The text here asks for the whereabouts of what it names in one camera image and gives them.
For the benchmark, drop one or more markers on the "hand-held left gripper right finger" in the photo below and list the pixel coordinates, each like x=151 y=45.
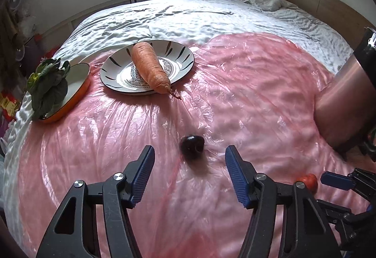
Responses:
x=235 y=178

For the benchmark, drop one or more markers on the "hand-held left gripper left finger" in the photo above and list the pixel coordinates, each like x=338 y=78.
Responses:
x=142 y=178

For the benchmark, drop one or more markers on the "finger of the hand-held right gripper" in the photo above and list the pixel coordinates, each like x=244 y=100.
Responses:
x=337 y=211
x=336 y=180

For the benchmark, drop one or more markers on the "red wax apple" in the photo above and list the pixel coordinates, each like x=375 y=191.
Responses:
x=308 y=181

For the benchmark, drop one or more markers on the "dark plum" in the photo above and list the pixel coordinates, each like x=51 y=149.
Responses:
x=192 y=148

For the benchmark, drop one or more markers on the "pink plastic sheet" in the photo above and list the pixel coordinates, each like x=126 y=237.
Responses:
x=249 y=93

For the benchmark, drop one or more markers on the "striped white plate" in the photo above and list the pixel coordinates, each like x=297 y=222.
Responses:
x=117 y=70

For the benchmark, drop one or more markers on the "carrot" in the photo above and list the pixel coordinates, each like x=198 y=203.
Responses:
x=149 y=67

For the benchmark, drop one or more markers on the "orange rimmed white plate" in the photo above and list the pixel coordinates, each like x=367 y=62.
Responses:
x=77 y=78

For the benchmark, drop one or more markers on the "green leafy vegetable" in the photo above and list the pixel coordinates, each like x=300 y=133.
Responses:
x=48 y=90

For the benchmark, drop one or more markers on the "red and yellow boxes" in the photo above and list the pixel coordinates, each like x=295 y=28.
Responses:
x=8 y=102

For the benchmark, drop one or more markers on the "white bedsheet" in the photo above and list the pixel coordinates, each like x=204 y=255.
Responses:
x=205 y=17

